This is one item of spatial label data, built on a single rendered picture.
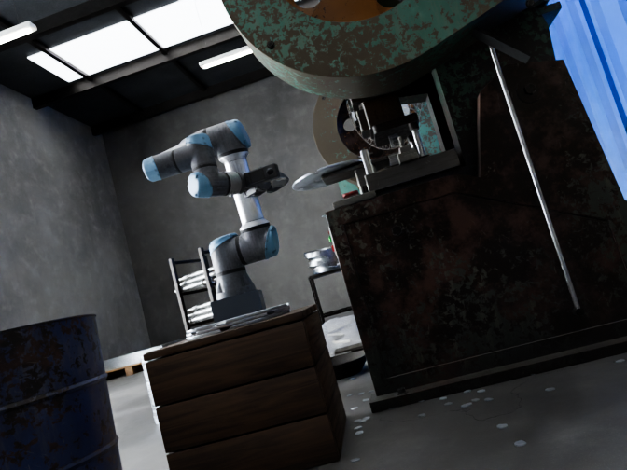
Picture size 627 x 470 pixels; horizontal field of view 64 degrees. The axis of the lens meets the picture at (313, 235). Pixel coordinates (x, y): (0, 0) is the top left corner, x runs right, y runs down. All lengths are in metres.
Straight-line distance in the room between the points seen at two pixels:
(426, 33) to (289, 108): 7.63
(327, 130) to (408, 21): 1.86
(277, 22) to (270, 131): 7.50
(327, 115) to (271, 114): 5.81
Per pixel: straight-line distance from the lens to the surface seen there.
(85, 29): 7.36
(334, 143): 3.28
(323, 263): 4.75
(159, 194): 9.51
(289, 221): 8.66
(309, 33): 1.54
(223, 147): 1.91
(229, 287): 1.88
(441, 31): 1.52
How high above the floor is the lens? 0.38
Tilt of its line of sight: 6 degrees up
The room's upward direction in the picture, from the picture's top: 15 degrees counter-clockwise
